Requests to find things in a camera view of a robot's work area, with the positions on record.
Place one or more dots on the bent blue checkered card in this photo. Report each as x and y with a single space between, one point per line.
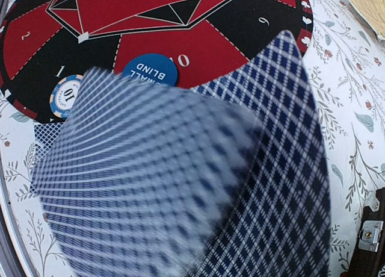
228 178

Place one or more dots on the blue small blind chip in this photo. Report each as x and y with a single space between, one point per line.
152 68

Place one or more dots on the blue white ten chip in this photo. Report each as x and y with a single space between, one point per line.
64 95

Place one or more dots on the blue checkered card deck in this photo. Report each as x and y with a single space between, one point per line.
45 136

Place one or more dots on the round red black poker mat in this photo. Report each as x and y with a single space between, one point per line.
44 41

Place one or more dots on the woven bamboo basket tray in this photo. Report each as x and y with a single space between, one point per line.
372 11

